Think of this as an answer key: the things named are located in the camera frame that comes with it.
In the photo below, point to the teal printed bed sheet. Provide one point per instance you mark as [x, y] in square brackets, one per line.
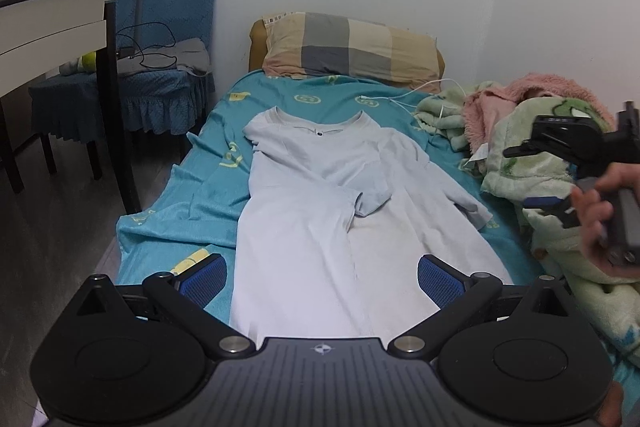
[210, 187]

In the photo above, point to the plaid pillow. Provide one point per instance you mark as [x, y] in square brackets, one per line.
[345, 44]

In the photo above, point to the green fleece blanket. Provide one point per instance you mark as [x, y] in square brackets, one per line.
[520, 142]

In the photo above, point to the person's right hand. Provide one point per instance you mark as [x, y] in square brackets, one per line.
[595, 219]

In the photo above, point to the white desk with dark legs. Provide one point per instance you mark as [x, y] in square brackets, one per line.
[45, 14]

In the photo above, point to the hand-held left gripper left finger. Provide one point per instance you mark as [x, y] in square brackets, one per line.
[204, 279]

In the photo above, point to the pink fleece blanket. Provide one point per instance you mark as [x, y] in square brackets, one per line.
[492, 107]

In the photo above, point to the light grey t-shirt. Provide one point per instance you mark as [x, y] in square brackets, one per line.
[300, 217]

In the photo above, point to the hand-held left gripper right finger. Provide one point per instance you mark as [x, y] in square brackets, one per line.
[439, 282]

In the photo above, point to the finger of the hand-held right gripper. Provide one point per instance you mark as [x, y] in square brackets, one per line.
[541, 203]
[550, 142]

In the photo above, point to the mustard yellow pillow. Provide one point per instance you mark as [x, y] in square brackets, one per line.
[256, 47]

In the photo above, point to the grey cloth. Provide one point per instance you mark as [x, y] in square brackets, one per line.
[187, 52]

